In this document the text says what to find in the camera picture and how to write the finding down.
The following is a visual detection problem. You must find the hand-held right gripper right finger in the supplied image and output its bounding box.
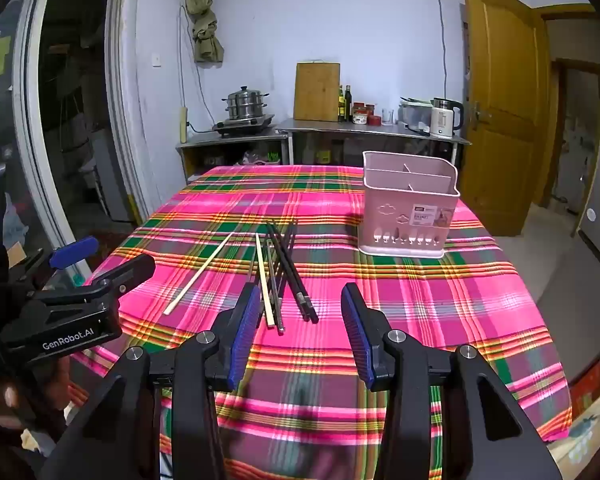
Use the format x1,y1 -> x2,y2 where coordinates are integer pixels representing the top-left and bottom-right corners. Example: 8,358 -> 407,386
340,282 -> 563,480

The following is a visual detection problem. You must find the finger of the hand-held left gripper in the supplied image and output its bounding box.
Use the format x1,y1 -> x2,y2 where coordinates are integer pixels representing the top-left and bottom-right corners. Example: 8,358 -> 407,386
7,236 -> 101,288
30,254 -> 157,313

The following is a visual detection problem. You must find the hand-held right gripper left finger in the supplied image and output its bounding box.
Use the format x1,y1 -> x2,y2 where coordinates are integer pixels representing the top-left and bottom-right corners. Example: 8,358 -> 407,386
40,282 -> 263,480

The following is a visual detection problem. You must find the silver metal chopstick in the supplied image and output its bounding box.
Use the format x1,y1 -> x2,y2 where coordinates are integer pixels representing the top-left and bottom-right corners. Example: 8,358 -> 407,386
265,242 -> 280,330
266,239 -> 286,335

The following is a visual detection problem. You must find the pink plastic utensil holder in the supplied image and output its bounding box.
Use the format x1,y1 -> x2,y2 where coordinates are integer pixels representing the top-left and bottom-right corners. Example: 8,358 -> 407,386
357,151 -> 462,259

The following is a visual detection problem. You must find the person's left hand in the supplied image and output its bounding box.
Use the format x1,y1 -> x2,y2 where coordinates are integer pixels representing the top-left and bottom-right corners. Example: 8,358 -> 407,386
0,352 -> 78,441

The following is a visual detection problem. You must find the pink plaid tablecloth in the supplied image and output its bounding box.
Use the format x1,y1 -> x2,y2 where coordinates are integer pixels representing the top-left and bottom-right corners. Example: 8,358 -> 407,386
72,164 -> 573,480

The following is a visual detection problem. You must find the low steel stove stand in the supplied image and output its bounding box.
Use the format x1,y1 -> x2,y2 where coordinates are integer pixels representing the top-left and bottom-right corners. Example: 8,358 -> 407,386
175,127 -> 290,184

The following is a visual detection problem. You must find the black induction cooker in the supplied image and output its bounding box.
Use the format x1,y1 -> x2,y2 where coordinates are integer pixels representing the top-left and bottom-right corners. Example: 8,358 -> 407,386
212,114 -> 276,137

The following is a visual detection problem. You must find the steel steamer pot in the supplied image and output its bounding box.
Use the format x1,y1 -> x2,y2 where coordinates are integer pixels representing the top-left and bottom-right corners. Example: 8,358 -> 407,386
222,86 -> 270,120

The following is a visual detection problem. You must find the steel kitchen counter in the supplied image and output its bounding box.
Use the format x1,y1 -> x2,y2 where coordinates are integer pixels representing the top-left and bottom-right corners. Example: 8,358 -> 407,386
275,117 -> 473,167

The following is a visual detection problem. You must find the grey plastic container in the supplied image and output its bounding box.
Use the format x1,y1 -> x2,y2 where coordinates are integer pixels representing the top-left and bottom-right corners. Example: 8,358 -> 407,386
397,99 -> 433,133

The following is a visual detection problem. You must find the red box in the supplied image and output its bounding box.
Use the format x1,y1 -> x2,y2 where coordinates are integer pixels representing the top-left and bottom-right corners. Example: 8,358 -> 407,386
569,359 -> 600,412

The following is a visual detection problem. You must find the white electric kettle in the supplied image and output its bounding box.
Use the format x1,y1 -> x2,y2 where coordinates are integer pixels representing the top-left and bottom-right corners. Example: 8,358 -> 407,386
430,98 -> 465,139

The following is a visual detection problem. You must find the olive hanging cloth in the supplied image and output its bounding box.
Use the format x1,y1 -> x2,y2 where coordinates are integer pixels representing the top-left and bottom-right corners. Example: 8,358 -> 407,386
186,0 -> 226,65

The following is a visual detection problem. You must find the wooden cutting board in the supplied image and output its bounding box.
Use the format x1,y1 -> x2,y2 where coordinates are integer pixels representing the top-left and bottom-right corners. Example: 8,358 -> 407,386
293,61 -> 342,122

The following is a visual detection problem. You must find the yellow wooden door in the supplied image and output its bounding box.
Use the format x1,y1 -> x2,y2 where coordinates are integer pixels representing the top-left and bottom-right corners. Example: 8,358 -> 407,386
460,0 -> 551,237

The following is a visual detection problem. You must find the thin wall cable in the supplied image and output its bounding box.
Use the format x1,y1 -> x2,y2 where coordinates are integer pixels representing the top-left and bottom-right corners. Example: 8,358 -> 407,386
431,0 -> 449,107

